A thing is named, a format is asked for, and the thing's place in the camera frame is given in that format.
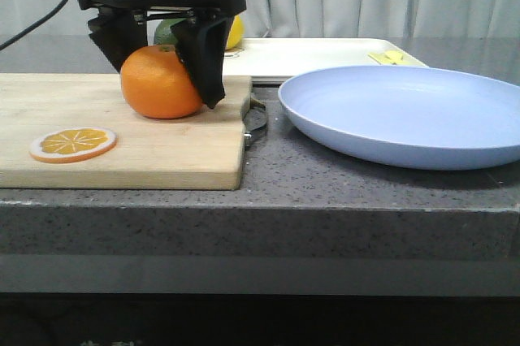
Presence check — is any orange slice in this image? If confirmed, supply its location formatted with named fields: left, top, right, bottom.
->
left=29, top=127, right=118, bottom=163

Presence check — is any black cable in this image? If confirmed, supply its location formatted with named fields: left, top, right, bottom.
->
left=0, top=0, right=95, bottom=53

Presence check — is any yellow lemon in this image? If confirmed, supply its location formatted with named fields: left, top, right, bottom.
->
left=225, top=15, right=245, bottom=50

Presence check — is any yellow print on tray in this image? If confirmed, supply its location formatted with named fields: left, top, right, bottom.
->
left=368, top=50, right=408, bottom=65

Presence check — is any whole orange fruit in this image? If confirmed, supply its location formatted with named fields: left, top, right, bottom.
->
left=119, top=45, right=203, bottom=119

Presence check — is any light blue plate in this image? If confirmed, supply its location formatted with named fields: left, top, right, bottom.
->
left=279, top=66, right=519, bottom=171

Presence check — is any cream white tray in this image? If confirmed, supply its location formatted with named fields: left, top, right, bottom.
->
left=223, top=38, right=425, bottom=84

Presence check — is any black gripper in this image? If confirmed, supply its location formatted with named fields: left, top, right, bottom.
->
left=77, top=0, right=246, bottom=109

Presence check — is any green lime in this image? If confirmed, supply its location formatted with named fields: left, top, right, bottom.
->
left=154, top=18, right=184, bottom=45

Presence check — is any metal cutting board handle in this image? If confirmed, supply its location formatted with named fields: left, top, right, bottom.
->
left=243, top=97, right=268, bottom=149

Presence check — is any wooden cutting board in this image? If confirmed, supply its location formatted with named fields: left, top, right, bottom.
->
left=1, top=73, right=251, bottom=190

